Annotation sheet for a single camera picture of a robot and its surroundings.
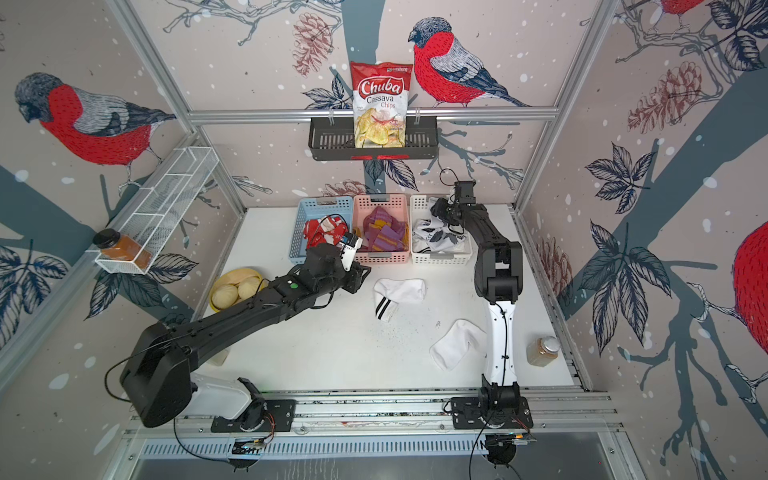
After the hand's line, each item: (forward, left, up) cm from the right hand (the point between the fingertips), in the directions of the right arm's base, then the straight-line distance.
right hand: (433, 207), depth 109 cm
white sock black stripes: (-32, +16, -9) cm, 36 cm away
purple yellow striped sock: (-9, +18, -5) cm, 21 cm away
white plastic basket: (+6, +4, -7) cm, 10 cm away
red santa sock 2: (-8, +44, -7) cm, 45 cm away
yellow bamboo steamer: (-33, +64, -4) cm, 73 cm away
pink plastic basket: (+7, +15, -6) cm, 17 cm away
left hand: (-32, +20, +10) cm, 39 cm away
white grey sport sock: (-10, -1, -5) cm, 11 cm away
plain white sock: (-48, -4, -10) cm, 49 cm away
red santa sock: (-7, +38, -6) cm, 39 cm away
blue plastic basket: (+3, +46, -4) cm, 47 cm away
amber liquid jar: (-51, -26, -2) cm, 57 cm away
